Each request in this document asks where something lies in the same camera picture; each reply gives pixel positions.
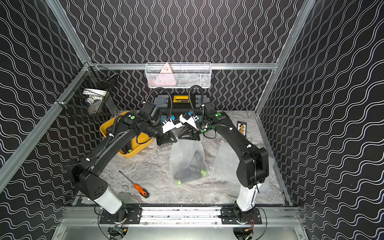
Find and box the clear zip-top bag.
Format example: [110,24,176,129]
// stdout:
[170,140,209,186]

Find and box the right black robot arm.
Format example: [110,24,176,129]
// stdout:
[179,102,269,222]

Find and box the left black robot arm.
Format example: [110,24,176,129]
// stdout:
[71,103,182,215]

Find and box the yellow plastic tray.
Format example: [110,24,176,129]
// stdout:
[97,111,153,160]

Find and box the black yellow toolbox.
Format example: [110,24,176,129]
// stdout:
[153,94,202,122]

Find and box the black phone with orange screen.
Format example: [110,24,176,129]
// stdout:
[237,121,247,137]

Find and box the pink triangular card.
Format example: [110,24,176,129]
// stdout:
[154,63,177,88]

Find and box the white tape roll in basket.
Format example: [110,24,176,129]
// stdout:
[83,89,108,105]

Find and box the white wire wall basket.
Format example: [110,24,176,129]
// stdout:
[145,62,212,89]

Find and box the orange handled screwdriver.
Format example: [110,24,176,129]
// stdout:
[119,171,150,198]

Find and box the black wire corner basket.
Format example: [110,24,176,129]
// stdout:
[56,66,118,121]

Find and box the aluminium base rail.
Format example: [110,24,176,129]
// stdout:
[61,207,301,228]

